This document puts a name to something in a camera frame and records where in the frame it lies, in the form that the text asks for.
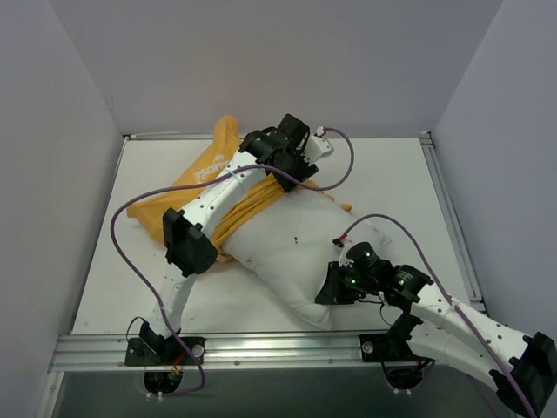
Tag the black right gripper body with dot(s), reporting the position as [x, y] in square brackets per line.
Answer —
[332, 284]

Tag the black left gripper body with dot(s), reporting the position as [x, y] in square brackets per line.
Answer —
[298, 175]

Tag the yellow printed pillowcase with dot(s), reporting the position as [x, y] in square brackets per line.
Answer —
[149, 213]

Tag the white pillow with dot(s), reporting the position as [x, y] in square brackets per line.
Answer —
[288, 246]

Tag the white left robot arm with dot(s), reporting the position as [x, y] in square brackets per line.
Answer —
[187, 232]

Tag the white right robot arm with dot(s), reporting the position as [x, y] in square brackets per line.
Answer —
[519, 368]

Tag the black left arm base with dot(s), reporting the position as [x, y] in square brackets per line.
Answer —
[165, 352]

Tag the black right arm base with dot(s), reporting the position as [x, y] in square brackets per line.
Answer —
[403, 370]

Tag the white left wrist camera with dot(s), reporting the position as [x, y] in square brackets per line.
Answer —
[317, 147]

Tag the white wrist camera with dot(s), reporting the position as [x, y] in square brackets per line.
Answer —
[317, 147]
[342, 245]

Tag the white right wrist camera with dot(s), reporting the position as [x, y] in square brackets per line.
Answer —
[342, 245]

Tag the aluminium table edge rail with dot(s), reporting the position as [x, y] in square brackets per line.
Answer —
[452, 222]

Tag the aluminium front frame rail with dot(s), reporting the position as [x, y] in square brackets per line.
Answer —
[80, 353]

